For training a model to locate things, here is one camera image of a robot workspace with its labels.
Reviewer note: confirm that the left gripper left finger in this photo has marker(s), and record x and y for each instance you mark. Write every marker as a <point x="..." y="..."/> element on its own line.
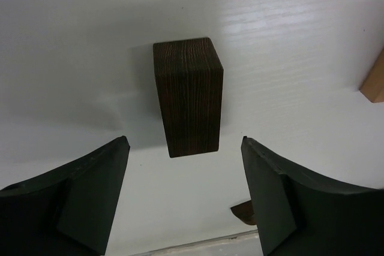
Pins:
<point x="68" y="210"/>

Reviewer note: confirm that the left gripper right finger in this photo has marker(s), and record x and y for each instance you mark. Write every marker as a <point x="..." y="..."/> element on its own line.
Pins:
<point x="301" y="212"/>

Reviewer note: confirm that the light long wood block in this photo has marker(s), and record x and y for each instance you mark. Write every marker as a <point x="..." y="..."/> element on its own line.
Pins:
<point x="372" y="86"/>

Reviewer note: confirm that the dark arch wood block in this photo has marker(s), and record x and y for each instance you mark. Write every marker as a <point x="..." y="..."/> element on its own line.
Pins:
<point x="189" y="80"/>

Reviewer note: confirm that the small dark wood block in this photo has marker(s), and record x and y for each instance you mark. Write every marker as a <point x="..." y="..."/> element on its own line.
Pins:
<point x="244" y="212"/>

